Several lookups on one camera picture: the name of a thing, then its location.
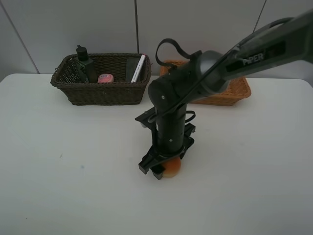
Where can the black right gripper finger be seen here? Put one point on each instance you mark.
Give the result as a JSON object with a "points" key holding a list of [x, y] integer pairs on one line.
{"points": [[158, 171]]}

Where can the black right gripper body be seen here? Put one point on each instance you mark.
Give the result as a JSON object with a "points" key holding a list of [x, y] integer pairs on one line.
{"points": [[171, 136]]}

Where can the red orange peach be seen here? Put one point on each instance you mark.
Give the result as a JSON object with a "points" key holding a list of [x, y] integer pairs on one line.
{"points": [[171, 167]]}

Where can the white marker pink caps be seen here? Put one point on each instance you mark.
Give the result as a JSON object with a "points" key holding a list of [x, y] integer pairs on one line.
{"points": [[138, 68]]}

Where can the dark grey whiteboard eraser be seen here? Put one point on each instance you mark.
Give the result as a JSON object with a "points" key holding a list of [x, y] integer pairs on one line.
{"points": [[131, 66]]}

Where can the pink bottle white cap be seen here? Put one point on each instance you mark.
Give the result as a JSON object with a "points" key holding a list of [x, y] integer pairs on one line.
{"points": [[105, 78]]}

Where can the dark green pump bottle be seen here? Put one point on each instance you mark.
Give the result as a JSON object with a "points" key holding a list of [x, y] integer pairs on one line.
{"points": [[85, 66]]}

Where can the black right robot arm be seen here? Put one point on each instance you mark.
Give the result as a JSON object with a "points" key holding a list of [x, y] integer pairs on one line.
{"points": [[208, 73]]}

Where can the orange wicker basket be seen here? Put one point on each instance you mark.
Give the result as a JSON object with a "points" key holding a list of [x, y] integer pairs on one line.
{"points": [[236, 90]]}

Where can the dark brown wicker basket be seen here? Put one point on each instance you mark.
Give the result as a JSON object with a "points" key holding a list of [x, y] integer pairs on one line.
{"points": [[119, 92]]}

